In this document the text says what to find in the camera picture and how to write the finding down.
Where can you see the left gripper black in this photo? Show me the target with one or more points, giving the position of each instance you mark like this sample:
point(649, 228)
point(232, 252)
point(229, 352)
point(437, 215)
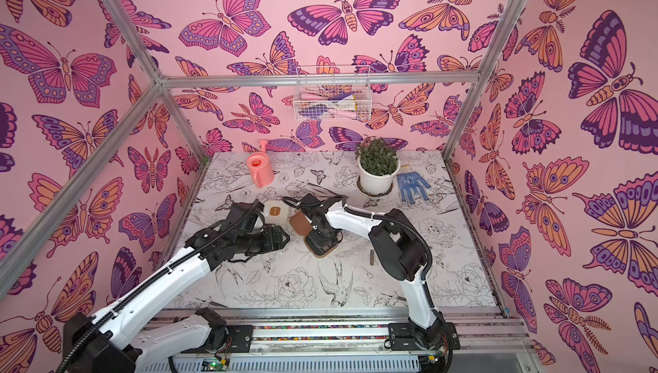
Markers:
point(270, 245)

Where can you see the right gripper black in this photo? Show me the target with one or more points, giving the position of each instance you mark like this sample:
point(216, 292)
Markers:
point(320, 234)

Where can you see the dark brown clipper case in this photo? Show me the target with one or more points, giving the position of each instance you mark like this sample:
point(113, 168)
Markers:
point(303, 226)

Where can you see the cream clipper case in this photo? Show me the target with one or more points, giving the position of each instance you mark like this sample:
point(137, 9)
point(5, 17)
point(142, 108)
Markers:
point(276, 212)

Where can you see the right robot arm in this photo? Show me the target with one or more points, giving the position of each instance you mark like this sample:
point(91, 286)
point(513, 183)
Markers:
point(401, 250)

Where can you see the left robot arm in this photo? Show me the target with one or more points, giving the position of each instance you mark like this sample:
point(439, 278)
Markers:
point(113, 339)

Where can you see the pink watering can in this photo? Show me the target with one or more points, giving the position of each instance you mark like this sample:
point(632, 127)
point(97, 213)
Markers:
point(260, 166)

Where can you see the white potted green plant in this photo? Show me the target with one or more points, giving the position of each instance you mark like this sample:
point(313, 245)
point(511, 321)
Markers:
point(378, 165)

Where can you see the blue gardening glove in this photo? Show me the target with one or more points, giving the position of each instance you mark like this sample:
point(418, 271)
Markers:
point(411, 186)

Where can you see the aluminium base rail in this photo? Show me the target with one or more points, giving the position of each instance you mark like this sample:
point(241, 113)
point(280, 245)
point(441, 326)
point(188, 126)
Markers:
point(336, 340)

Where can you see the white wire wall basket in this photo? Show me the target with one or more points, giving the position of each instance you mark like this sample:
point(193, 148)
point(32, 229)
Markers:
point(333, 93)

